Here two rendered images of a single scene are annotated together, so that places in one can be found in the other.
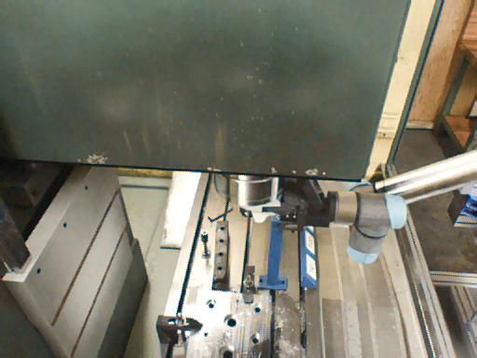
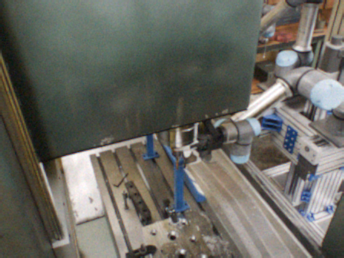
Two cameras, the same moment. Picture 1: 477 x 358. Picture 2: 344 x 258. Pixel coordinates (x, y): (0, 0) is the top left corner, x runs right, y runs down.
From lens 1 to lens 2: 46 cm
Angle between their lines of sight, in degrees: 21
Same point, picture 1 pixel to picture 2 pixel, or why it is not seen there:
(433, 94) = not seen: hidden behind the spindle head
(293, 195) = (202, 133)
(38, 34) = (80, 70)
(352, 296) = (224, 200)
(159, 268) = (84, 239)
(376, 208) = (246, 127)
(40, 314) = not seen: outside the picture
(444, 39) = not seen: hidden behind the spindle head
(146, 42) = (143, 61)
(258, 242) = (157, 187)
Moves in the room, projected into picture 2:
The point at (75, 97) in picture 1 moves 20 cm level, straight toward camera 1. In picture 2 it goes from (98, 104) to (159, 130)
